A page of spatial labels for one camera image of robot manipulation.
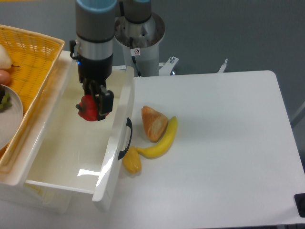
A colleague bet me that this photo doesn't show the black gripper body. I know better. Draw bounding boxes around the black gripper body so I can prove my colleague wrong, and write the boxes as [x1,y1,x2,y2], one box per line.
[77,54,113,87]

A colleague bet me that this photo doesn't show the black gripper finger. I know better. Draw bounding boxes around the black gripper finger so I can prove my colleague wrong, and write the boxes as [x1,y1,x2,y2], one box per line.
[89,81,114,121]
[82,80,92,95]

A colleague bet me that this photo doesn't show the red bell pepper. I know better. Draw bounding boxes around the red bell pepper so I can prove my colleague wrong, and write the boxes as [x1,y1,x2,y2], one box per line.
[75,94,98,122]

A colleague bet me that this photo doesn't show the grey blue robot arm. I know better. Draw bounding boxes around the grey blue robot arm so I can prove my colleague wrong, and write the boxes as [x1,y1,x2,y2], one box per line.
[69,0,152,121]

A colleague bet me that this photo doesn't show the white upper drawer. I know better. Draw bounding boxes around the white upper drawer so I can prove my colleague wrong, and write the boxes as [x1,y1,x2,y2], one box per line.
[27,64,134,211]

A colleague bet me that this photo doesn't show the yellow bell pepper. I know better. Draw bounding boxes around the yellow bell pepper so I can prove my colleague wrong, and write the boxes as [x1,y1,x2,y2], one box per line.
[122,146,142,174]

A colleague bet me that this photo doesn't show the white drawer cabinet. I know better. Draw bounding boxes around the white drawer cabinet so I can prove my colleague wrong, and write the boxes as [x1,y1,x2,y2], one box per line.
[0,51,74,213]

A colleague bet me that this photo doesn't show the orange croissant bread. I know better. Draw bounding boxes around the orange croissant bread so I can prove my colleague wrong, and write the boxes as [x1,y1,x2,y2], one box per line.
[141,106,168,142]

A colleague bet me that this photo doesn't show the yellow woven basket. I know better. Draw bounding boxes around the yellow woven basket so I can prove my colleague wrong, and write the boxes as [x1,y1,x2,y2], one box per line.
[0,25,65,173]

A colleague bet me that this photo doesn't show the yellow banana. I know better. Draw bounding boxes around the yellow banana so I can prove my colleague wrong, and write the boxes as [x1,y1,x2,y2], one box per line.
[136,116,178,159]

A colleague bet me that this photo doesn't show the orange peach fruit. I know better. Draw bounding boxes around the orange peach fruit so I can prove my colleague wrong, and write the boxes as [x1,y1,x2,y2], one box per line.
[0,70,11,86]

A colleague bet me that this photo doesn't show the green grapes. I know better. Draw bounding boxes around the green grapes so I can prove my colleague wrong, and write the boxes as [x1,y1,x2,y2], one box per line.
[0,92,12,112]

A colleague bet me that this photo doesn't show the grey plate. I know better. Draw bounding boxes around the grey plate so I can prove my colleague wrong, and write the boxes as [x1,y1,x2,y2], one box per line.
[0,85,23,150]

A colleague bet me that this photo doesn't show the white pear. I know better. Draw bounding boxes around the white pear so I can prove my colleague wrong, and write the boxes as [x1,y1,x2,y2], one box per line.
[0,45,19,70]

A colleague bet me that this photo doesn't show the black object at table edge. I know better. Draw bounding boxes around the black object at table edge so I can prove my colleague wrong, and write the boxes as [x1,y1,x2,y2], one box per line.
[294,193,305,218]

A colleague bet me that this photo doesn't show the black drawer handle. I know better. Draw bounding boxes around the black drawer handle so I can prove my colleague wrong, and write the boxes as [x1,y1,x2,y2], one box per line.
[118,117,133,160]

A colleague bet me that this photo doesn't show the black cable on pedestal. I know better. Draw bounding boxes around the black cable on pedestal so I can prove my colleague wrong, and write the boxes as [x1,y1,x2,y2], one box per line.
[129,37,143,77]

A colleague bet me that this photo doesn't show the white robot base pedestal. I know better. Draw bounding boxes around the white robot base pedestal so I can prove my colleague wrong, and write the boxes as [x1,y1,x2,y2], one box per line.
[115,13,179,77]

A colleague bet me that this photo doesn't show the white table leg bracket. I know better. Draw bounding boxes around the white table leg bracket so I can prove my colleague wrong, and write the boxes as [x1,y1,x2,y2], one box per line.
[218,58,228,73]

